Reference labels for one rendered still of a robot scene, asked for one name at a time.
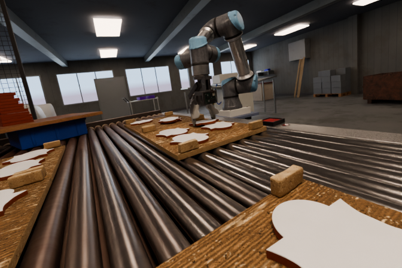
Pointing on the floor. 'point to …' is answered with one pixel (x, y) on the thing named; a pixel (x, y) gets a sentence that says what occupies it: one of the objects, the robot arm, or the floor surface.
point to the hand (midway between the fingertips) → (203, 121)
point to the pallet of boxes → (332, 82)
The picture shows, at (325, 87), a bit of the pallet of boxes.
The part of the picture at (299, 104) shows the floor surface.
